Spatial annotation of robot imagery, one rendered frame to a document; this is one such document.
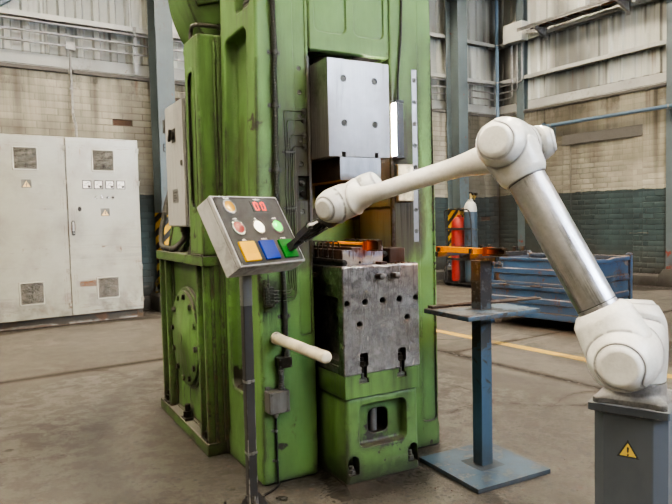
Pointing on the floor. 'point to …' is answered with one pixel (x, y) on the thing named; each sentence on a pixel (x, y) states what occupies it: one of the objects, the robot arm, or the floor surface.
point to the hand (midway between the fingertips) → (295, 243)
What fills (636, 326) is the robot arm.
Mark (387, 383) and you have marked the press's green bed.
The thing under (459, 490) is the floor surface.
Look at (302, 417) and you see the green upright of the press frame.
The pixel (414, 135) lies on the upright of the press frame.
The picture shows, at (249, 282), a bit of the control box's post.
